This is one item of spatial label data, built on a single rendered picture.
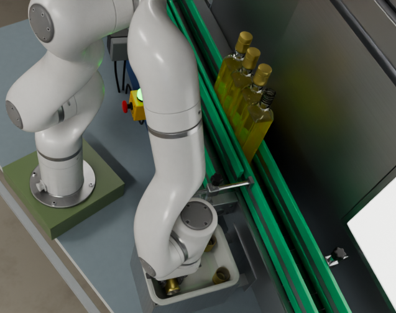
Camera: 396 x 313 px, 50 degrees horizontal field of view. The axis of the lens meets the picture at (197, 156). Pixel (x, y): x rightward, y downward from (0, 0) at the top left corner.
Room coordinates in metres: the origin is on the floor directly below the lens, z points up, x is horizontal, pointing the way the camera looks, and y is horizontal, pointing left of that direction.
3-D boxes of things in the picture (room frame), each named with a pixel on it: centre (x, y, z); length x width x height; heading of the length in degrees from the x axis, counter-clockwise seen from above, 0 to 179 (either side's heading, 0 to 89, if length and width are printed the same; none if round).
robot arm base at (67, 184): (0.63, 0.36, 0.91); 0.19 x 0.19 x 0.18
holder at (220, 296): (0.46, -0.09, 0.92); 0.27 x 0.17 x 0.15; 125
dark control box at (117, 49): (1.14, 0.39, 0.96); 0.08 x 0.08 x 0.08; 35
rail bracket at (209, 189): (0.59, -0.08, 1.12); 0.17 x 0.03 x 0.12; 125
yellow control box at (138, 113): (0.91, 0.22, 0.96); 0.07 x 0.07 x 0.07; 35
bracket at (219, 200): (0.61, -0.09, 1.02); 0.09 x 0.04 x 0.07; 125
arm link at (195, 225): (0.40, -0.03, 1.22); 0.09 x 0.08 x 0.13; 150
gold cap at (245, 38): (0.91, -0.01, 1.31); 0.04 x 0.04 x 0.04
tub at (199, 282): (0.44, -0.06, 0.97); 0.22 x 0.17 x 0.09; 125
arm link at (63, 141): (0.66, 0.35, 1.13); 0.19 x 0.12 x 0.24; 150
